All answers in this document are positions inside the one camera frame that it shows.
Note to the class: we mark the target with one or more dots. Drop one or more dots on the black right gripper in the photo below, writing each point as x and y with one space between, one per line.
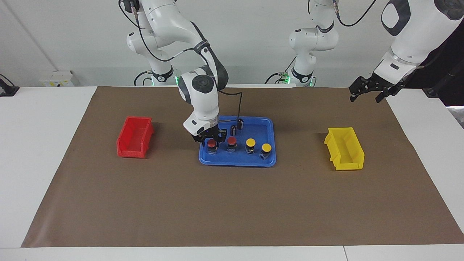
208 133

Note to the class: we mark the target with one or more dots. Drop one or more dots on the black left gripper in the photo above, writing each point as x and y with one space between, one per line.
377 84

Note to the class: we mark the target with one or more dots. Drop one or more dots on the red push button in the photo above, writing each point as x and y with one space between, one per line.
232 140
211 144

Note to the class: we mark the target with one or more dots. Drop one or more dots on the yellow push button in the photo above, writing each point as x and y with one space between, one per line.
266 147
250 142

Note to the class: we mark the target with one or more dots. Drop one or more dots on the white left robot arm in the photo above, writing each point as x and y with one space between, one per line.
413 40

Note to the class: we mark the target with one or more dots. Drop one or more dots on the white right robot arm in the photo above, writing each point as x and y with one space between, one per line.
203 87

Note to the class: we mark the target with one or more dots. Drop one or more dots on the small black cylinder capacitor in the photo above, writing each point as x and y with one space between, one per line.
233 131

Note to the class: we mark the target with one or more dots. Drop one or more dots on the blue plastic tray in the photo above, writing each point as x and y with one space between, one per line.
235 159

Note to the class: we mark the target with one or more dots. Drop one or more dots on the large black cylinder capacitor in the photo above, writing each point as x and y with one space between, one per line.
240 124

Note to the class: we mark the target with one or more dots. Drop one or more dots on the brown paper mat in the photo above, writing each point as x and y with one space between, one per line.
232 203

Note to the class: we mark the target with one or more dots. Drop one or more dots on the yellow plastic bin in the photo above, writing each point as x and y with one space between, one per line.
335 150

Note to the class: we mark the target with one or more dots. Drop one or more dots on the black equipment stand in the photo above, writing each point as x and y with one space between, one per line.
453 90

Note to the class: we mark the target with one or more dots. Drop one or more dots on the red plastic bin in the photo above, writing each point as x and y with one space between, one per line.
125 150

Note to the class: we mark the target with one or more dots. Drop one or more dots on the white wall outlet box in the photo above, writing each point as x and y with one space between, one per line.
58 78

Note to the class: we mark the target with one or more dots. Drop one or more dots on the black clamp mount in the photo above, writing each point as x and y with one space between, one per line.
7 90

